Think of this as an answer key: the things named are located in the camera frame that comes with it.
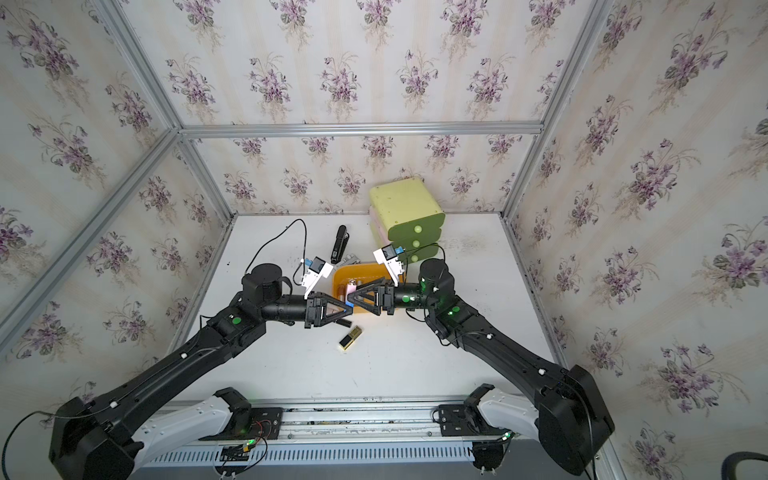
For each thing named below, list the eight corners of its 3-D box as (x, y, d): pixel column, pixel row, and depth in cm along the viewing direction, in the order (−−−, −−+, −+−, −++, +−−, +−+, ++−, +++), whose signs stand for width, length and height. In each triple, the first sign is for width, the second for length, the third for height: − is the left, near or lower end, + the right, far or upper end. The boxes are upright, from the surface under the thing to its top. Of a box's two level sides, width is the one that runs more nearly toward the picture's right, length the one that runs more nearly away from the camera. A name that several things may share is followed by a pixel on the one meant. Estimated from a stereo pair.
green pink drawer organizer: (387, 275, 104) (388, 232, 87) (369, 233, 117) (367, 187, 100) (437, 261, 108) (448, 217, 91) (415, 221, 122) (420, 176, 104)
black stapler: (331, 263, 108) (329, 253, 104) (341, 234, 117) (339, 224, 113) (341, 264, 108) (339, 254, 103) (350, 235, 117) (349, 225, 112)
